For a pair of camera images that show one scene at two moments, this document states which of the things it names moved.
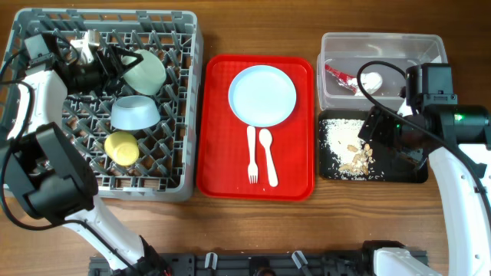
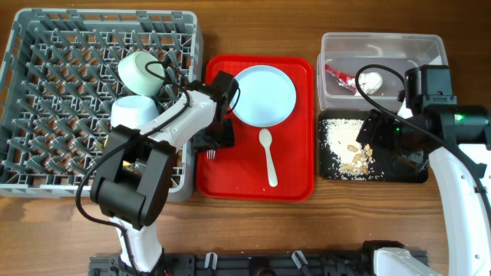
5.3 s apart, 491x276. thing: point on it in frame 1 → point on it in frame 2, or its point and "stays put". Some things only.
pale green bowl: x=146 y=77 stays put
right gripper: x=375 y=126 stays put
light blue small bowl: x=133 y=113 stays put
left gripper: x=120 y=52 → x=202 y=143
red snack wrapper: x=344 y=79 stays put
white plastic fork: x=252 y=170 → x=210 y=154
